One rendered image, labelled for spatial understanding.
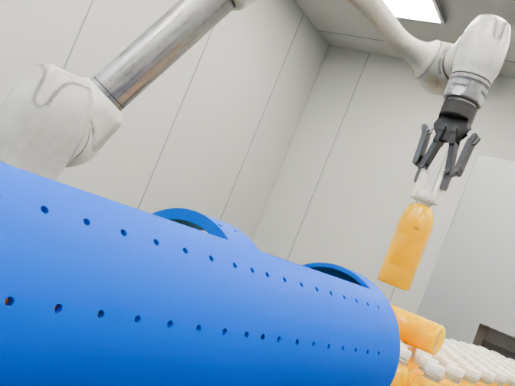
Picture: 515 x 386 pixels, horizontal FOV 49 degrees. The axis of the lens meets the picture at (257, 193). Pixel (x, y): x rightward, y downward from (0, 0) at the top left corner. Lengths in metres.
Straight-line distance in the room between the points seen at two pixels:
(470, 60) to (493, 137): 4.30
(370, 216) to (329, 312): 4.85
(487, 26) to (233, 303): 0.94
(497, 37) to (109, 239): 1.05
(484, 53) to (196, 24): 0.65
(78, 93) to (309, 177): 4.96
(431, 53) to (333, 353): 0.86
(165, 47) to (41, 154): 0.41
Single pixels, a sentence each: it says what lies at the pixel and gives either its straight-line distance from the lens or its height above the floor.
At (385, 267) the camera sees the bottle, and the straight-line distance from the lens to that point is 1.27.
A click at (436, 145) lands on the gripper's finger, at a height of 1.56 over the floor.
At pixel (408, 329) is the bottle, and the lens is 1.40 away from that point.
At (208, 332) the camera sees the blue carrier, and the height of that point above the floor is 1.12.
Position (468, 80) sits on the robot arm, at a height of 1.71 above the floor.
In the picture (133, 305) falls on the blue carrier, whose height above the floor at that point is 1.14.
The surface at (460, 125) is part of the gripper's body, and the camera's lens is 1.32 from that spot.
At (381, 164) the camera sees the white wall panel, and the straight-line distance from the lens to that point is 5.77.
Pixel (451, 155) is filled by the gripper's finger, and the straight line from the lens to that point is 1.30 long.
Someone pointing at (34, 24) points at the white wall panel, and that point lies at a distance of 3.77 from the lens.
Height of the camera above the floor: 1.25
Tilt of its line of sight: 3 degrees up
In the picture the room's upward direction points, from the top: 22 degrees clockwise
